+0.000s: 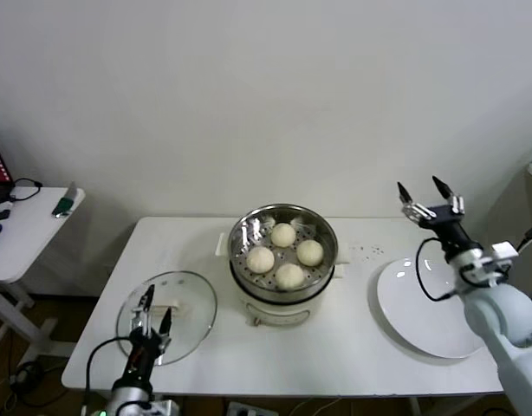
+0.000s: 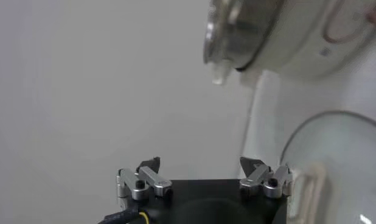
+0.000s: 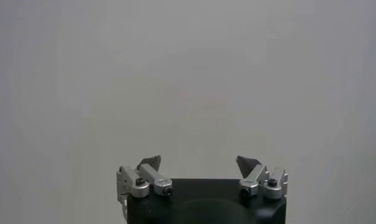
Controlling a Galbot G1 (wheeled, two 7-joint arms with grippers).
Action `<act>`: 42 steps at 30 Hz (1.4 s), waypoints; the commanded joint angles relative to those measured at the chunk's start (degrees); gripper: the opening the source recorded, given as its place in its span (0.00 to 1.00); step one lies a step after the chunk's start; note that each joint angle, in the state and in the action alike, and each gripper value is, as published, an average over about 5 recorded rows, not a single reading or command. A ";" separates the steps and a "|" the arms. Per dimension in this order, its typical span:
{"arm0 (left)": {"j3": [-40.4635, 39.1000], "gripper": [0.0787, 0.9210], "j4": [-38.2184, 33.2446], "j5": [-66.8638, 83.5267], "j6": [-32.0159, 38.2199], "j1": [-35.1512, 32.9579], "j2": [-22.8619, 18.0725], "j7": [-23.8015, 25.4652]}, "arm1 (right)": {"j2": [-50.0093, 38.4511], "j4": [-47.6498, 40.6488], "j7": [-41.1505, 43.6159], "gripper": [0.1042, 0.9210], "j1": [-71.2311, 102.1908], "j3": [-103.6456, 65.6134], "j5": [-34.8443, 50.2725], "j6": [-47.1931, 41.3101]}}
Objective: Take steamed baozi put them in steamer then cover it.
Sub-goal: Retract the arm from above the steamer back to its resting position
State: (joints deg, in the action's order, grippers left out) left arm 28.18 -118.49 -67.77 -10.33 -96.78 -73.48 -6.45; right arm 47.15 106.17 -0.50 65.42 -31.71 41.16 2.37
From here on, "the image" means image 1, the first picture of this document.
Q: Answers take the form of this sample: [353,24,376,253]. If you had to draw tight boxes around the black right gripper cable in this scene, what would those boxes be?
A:
[415,236,462,302]

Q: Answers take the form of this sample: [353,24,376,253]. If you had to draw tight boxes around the white oval plate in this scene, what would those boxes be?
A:
[376,258,488,359]

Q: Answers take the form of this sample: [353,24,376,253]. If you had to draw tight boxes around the perforated steel steamer basket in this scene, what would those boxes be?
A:
[215,203,353,304]

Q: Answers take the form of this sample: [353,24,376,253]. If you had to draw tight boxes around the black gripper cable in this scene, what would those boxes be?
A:
[415,236,462,302]
[83,337,135,416]

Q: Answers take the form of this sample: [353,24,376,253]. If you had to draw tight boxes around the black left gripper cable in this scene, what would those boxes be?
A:
[83,337,135,416]

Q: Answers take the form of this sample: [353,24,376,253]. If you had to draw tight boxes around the black coiled cable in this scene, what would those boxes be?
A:
[8,359,46,393]

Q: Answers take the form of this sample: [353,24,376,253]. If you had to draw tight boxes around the white power strip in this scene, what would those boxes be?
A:
[224,400,267,416]

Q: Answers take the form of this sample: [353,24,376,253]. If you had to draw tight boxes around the white steamed baozi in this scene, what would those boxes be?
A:
[245,246,276,274]
[274,263,305,290]
[270,222,297,248]
[295,240,325,267]

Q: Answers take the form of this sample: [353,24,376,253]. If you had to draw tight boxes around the round glass pot lid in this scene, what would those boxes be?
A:
[116,270,218,367]

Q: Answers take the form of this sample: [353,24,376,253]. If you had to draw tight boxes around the white side table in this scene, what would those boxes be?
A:
[0,185,86,359]

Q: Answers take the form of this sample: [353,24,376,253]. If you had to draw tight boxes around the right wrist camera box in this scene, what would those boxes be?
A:
[490,241,519,261]

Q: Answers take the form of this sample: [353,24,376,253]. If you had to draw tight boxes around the black charger cable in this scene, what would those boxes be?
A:
[8,177,44,203]

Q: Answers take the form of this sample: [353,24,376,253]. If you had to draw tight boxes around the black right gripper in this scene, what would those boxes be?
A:
[396,175,483,261]

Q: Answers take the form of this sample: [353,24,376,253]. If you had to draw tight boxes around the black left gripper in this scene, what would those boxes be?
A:
[125,283,174,382]

